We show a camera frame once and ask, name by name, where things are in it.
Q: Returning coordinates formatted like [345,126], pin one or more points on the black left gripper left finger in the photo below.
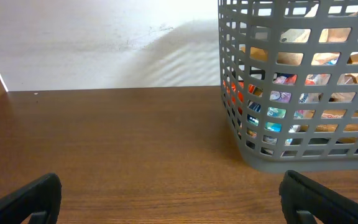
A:
[39,200]

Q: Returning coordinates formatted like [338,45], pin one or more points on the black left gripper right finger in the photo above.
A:
[306,201]

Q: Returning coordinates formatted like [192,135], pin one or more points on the grey plastic lattice basket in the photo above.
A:
[253,23]

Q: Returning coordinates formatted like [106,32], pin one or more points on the orange spaghetti pasta packet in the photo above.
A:
[333,130]

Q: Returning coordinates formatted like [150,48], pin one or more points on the colourful Kleenex tissue multipack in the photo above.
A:
[285,97]

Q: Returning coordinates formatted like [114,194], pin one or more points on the beige brown snack pouch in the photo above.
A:
[319,47]

